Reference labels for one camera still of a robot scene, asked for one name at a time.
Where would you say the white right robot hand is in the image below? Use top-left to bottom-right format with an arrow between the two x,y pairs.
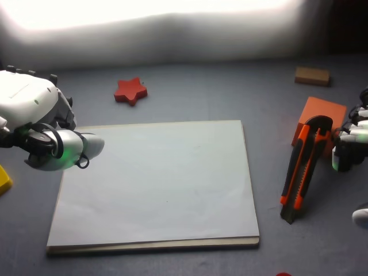
331,88 -> 368,173

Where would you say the orange black utility knife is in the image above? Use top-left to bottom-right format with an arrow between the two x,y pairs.
279,114 -> 334,225

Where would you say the orange square block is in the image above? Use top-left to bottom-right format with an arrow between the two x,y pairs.
290,96 -> 348,158

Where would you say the brown wooden block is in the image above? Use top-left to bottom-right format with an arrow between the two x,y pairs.
294,66 -> 331,87

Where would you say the grey table cloth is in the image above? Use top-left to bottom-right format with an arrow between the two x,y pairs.
0,54 -> 368,276

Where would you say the white backdrop sheet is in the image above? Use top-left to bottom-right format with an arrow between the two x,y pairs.
0,0 -> 331,72

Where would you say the beige backing board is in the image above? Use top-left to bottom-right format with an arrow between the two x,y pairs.
45,119 -> 261,258

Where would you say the red star block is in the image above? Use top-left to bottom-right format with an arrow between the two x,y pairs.
113,76 -> 149,107

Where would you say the yellow block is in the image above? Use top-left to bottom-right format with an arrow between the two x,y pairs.
0,164 -> 14,198

